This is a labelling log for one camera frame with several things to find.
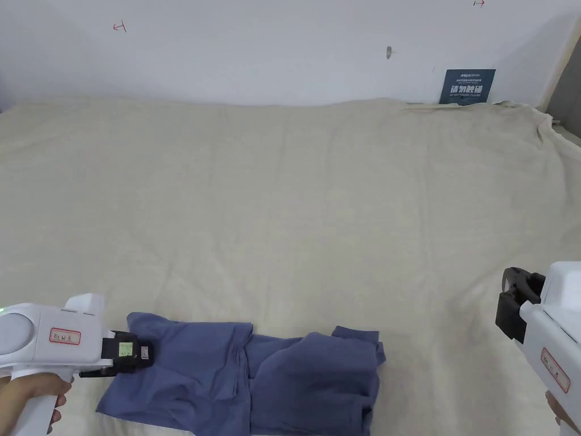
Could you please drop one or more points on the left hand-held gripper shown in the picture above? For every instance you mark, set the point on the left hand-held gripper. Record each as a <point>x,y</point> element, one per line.
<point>43,320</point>

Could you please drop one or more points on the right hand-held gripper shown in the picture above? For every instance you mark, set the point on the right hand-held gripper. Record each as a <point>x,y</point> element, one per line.
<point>551,327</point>

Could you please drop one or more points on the dark blue shirt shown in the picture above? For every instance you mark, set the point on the dark blue shirt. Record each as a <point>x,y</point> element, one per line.
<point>236,377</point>

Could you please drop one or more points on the person's left hand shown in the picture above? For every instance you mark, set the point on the person's left hand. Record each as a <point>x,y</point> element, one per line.
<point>32,389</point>

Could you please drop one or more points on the person's right hand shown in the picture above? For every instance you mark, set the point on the person's right hand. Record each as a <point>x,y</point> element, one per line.
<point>557,408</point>

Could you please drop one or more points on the dark blue sign card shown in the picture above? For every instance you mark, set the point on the dark blue sign card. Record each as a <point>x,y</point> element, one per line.
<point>467,87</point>

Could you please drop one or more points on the bed with beige sheet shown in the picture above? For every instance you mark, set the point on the bed with beige sheet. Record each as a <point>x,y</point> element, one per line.
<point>281,204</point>

